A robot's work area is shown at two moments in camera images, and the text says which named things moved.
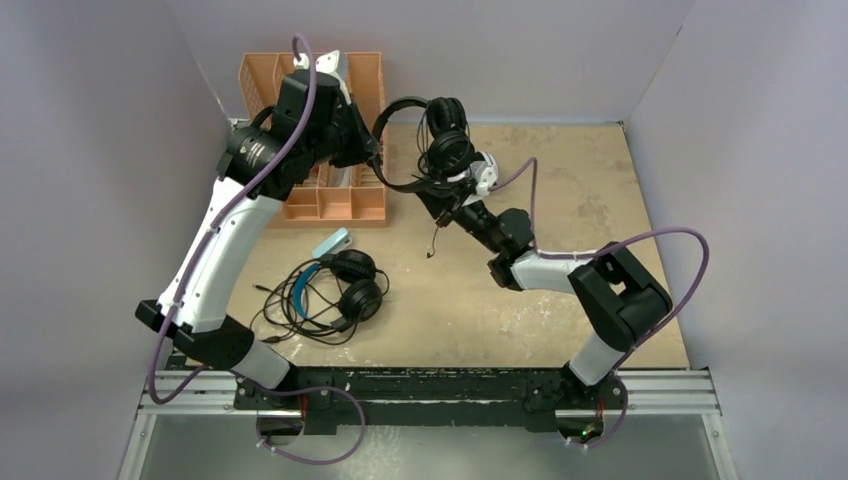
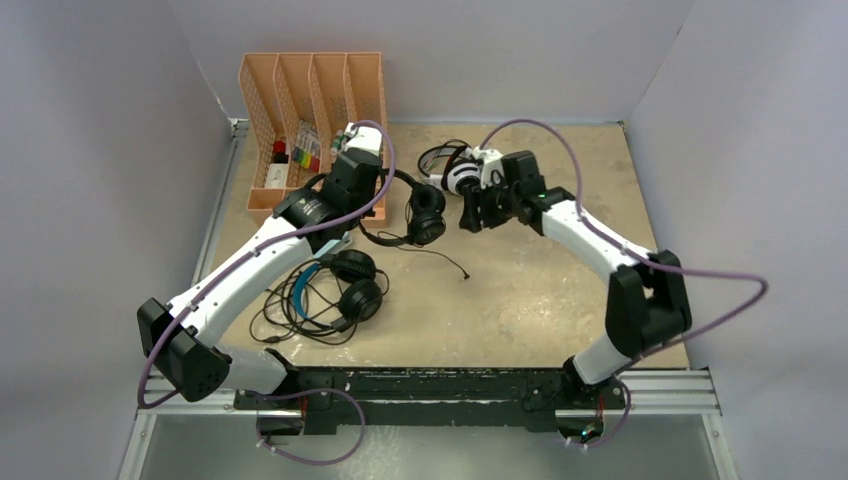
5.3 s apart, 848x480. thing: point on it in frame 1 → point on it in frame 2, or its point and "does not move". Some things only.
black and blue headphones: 361,295 does not move
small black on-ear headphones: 443,140 → 426,207
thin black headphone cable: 419,157 → 440,254
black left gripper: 365,145 → 369,213
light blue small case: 338,240 does not move
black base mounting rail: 449,397 does not move
